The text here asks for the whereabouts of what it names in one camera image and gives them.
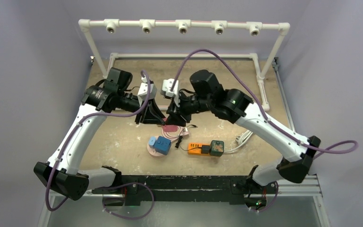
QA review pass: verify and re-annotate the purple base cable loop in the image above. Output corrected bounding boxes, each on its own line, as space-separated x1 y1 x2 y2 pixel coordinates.
102 182 155 219

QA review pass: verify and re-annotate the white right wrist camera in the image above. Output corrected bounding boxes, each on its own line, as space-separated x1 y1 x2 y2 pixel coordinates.
160 79 180 107

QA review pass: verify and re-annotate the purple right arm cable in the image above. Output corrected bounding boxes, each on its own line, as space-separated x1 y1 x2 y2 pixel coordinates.
170 49 359 160

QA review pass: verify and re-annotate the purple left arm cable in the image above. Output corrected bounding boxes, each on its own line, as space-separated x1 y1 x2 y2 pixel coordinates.
45 69 152 212

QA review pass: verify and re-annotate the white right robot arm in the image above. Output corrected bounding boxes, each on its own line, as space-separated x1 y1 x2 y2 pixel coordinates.
161 70 320 192

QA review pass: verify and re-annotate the black power adapter with cord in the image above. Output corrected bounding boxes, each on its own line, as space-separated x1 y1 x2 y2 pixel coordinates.
174 124 210 156

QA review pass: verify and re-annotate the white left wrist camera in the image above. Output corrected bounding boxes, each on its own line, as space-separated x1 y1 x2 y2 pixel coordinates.
137 83 157 106

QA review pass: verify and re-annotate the pink round socket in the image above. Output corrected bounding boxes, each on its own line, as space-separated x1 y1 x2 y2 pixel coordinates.
147 144 165 158

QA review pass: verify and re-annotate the light blue USB charger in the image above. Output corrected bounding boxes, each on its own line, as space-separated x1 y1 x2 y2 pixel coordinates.
148 137 157 148

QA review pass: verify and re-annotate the white PVC pipe frame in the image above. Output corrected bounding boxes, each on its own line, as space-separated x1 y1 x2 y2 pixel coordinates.
78 19 291 111

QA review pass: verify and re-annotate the dark green cube plug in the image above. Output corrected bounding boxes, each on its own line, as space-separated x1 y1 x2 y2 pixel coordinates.
209 140 225 157

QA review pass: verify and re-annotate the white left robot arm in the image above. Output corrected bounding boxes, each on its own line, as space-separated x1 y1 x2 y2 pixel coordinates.
34 67 164 201

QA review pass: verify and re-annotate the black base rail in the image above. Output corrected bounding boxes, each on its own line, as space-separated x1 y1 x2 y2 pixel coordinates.
92 175 277 207

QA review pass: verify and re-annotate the blue cube socket adapter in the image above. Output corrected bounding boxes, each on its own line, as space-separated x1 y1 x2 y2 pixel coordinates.
154 136 172 155

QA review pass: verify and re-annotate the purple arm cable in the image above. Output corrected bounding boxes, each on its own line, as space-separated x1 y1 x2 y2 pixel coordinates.
45 69 152 212
170 49 359 160

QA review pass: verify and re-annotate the white power strip cord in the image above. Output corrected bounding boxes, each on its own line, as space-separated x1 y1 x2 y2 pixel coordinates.
224 128 256 154

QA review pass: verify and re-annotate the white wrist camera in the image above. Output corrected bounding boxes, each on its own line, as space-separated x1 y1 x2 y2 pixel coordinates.
137 83 157 106
160 79 180 107

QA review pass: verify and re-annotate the pink small charger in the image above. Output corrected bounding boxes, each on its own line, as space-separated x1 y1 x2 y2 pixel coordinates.
162 125 179 132

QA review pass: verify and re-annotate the pink power cord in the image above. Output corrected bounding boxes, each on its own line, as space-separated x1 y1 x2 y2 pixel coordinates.
162 125 191 140

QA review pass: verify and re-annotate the orange power strip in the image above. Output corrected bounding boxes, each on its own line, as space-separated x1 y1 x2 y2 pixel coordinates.
187 143 210 157

